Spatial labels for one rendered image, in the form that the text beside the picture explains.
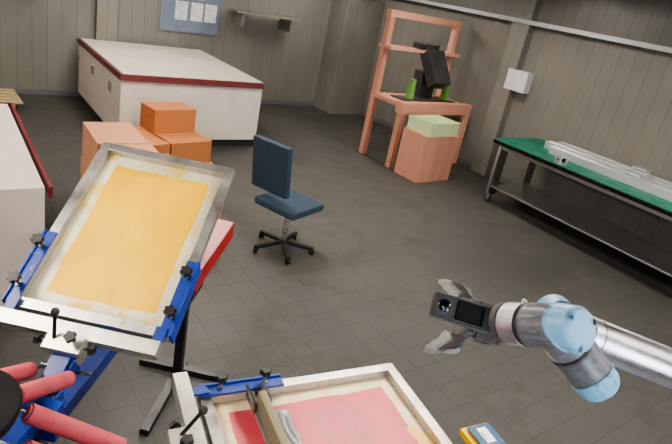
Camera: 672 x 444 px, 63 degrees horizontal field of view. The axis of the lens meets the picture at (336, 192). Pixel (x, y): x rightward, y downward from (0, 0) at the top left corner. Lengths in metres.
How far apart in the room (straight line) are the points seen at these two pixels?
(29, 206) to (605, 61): 6.93
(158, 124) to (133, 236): 4.45
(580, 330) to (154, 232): 1.72
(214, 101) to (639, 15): 5.54
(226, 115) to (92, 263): 5.65
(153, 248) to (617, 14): 7.06
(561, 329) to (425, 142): 6.85
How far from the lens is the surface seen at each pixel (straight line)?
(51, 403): 1.97
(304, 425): 2.05
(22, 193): 3.76
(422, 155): 7.75
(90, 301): 2.20
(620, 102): 8.11
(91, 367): 2.27
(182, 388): 2.00
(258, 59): 10.63
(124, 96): 7.23
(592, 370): 1.02
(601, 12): 8.41
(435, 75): 8.65
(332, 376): 2.21
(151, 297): 2.16
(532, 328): 0.98
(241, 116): 7.85
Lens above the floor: 2.37
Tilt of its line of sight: 20 degrees down
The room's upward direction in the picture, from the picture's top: 11 degrees clockwise
